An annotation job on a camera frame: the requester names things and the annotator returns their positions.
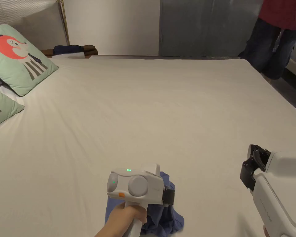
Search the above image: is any brown bedside table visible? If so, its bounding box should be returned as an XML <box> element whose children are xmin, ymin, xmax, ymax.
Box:
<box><xmin>40</xmin><ymin>44</ymin><xmax>99</xmax><ymax>59</ymax></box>

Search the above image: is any person's left hand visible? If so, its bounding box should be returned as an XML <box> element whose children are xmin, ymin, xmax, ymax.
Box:
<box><xmin>105</xmin><ymin>202</ymin><xmax>148</xmax><ymax>232</ymax></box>

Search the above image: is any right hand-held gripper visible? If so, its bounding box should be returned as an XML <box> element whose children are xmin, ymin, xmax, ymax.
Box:
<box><xmin>239</xmin><ymin>144</ymin><xmax>296</xmax><ymax>237</ymax></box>

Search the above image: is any green cushion with striped print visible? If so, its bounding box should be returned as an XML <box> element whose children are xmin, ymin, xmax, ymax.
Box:
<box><xmin>0</xmin><ymin>83</ymin><xmax>25</xmax><ymax>130</ymax></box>

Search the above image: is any gold metal pole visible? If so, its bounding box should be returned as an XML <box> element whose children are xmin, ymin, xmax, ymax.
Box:
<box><xmin>58</xmin><ymin>0</ymin><xmax>71</xmax><ymax>46</ymax></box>

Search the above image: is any green cushion with fox print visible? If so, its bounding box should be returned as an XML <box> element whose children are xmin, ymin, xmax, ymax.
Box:
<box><xmin>0</xmin><ymin>24</ymin><xmax>60</xmax><ymax>97</ymax></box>

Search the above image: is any bed with beige sheet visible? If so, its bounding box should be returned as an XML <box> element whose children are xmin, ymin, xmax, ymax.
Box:
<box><xmin>0</xmin><ymin>55</ymin><xmax>296</xmax><ymax>237</ymax></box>

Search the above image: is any dark blue shirt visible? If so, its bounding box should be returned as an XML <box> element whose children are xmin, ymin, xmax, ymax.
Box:
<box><xmin>105</xmin><ymin>171</ymin><xmax>187</xmax><ymax>235</ymax></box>

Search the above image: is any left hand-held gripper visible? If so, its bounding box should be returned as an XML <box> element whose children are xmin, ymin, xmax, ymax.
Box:
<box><xmin>106</xmin><ymin>164</ymin><xmax>176</xmax><ymax>237</ymax></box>

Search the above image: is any white pillow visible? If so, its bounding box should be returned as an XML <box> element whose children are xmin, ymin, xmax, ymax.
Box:
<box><xmin>0</xmin><ymin>73</ymin><xmax>18</xmax><ymax>105</ymax></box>

